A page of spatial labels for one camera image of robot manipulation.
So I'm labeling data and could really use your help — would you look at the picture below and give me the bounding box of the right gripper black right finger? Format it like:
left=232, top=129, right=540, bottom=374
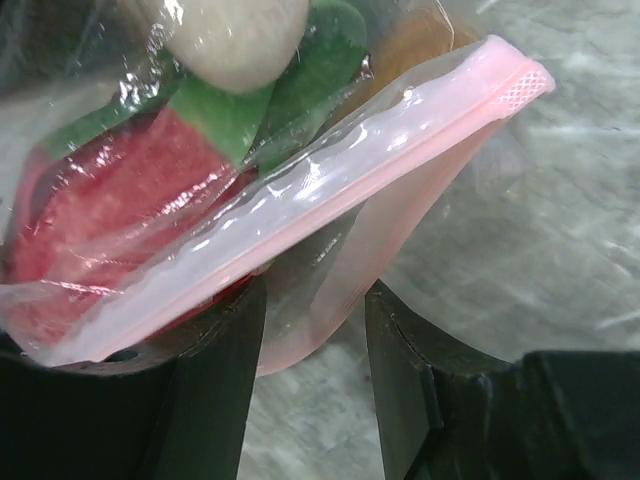
left=365, top=282, right=639, bottom=479

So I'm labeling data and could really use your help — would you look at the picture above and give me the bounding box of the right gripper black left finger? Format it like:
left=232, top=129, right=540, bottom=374
left=1, top=277, right=267, bottom=479

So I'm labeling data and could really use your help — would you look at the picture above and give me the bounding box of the clear zip top bag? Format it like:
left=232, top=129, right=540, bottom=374
left=1, top=1, right=555, bottom=376

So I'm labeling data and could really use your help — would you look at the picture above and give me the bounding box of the red fake strawberry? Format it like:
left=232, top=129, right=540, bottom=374
left=1, top=27, right=367, bottom=346

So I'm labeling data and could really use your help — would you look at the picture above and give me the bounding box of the white fake radish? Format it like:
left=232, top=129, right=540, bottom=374
left=119, top=0, right=309, bottom=94

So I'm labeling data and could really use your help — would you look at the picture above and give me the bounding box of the brown fake food piece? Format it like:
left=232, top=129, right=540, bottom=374
left=325, top=9, right=480, bottom=128

